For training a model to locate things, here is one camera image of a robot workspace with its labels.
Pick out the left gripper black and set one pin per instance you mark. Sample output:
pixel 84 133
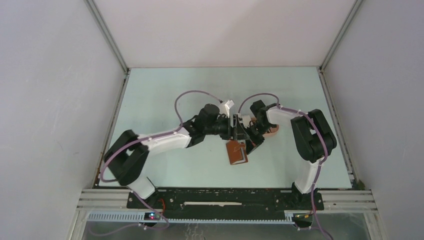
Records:
pixel 239 133

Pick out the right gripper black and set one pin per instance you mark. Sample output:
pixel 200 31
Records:
pixel 254 142

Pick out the brown leather card holder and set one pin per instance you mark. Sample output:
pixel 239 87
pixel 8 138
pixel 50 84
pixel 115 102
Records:
pixel 237 153

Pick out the pink oval tray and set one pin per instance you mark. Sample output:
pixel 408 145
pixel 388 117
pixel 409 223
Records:
pixel 272 131

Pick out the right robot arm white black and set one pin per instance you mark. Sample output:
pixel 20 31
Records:
pixel 313 137

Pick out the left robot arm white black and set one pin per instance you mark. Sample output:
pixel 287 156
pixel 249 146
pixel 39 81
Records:
pixel 128 155

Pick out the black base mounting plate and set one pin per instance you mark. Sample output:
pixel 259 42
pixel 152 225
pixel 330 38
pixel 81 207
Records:
pixel 226 204

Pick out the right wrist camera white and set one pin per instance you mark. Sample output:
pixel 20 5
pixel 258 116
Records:
pixel 245 120

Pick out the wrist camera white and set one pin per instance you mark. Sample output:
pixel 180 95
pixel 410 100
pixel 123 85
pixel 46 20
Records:
pixel 245 120
pixel 225 107

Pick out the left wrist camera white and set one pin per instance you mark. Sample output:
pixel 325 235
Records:
pixel 225 107

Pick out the aluminium frame post left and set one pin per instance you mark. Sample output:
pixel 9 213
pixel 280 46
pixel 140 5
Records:
pixel 107 34

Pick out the aluminium frame post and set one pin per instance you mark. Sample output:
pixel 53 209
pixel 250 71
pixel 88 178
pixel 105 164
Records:
pixel 107 34
pixel 357 4

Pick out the aluminium frame post right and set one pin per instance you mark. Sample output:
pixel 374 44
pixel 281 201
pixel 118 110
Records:
pixel 357 4

